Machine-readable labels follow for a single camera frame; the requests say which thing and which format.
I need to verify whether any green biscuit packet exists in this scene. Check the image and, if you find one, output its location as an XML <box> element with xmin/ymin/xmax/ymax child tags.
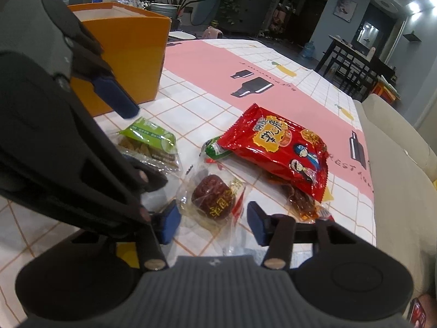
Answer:
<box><xmin>116</xmin><ymin>117</ymin><xmax>183</xmax><ymax>175</ymax></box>

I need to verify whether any orange stool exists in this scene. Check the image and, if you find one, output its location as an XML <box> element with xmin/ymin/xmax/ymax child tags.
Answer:
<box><xmin>370</xmin><ymin>77</ymin><xmax>401</xmax><ymax>103</ymax></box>

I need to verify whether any red black small device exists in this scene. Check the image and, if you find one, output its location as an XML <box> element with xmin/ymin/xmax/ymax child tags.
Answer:
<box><xmin>410</xmin><ymin>297</ymin><xmax>427</xmax><ymax>328</ymax></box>

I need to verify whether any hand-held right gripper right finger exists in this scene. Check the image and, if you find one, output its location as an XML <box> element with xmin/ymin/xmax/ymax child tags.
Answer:
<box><xmin>247</xmin><ymin>201</ymin><xmax>369</xmax><ymax>270</ymax></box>

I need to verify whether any grey dresser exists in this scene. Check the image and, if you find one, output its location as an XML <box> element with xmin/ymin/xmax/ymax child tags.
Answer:
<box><xmin>218</xmin><ymin>0</ymin><xmax>277</xmax><ymax>36</ymax></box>

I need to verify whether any pink heater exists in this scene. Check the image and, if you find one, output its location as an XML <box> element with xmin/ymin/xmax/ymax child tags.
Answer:
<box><xmin>202</xmin><ymin>26</ymin><xmax>224</xmax><ymax>40</ymax></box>

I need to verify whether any beige sofa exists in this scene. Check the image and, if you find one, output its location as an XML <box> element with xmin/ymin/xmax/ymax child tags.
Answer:
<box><xmin>353</xmin><ymin>94</ymin><xmax>437</xmax><ymax>301</ymax></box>

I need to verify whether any green sausage stick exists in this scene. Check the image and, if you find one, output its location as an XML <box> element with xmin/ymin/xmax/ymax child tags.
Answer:
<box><xmin>204</xmin><ymin>137</ymin><xmax>233</xmax><ymax>160</ymax></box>

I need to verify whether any grey trash bin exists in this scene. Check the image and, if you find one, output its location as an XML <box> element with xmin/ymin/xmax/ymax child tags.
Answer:
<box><xmin>148</xmin><ymin>3</ymin><xmax>180</xmax><ymax>30</ymax></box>

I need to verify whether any dark dining chair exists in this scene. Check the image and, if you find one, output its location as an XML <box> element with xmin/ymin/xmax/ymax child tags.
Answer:
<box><xmin>355</xmin><ymin>55</ymin><xmax>397</xmax><ymax>99</ymax></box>

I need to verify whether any orange storage box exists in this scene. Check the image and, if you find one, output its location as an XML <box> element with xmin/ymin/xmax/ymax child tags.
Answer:
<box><xmin>67</xmin><ymin>2</ymin><xmax>172</xmax><ymax>117</ymax></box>

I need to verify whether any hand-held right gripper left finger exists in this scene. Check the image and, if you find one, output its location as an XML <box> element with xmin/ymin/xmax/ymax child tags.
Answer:
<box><xmin>72</xmin><ymin>200</ymin><xmax>181</xmax><ymax>270</ymax></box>

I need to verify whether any shoe rack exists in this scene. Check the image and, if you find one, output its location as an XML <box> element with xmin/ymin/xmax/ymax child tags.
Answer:
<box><xmin>270</xmin><ymin>2</ymin><xmax>291</xmax><ymax>38</ymax></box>

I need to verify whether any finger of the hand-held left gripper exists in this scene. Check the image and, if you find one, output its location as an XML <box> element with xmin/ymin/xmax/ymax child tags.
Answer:
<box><xmin>70</xmin><ymin>31</ymin><xmax>140</xmax><ymax>119</ymax></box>
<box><xmin>78</xmin><ymin>147</ymin><xmax>169</xmax><ymax>226</ymax></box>

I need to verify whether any dark date snack packet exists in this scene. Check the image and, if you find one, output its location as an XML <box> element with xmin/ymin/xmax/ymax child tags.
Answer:
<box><xmin>177</xmin><ymin>164</ymin><xmax>247</xmax><ymax>235</ymax></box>

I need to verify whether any red snack bag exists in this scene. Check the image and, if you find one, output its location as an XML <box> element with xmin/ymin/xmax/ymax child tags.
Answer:
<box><xmin>218</xmin><ymin>103</ymin><xmax>329</xmax><ymax>203</ymax></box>

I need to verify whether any dark dining table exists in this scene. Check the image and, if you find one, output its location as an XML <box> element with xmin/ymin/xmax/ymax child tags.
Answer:
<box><xmin>314</xmin><ymin>35</ymin><xmax>376</xmax><ymax>86</ymax></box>

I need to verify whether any framed wall picture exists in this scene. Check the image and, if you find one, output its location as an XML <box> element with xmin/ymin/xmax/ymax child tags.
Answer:
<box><xmin>334</xmin><ymin>0</ymin><xmax>358</xmax><ymax>23</ymax></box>

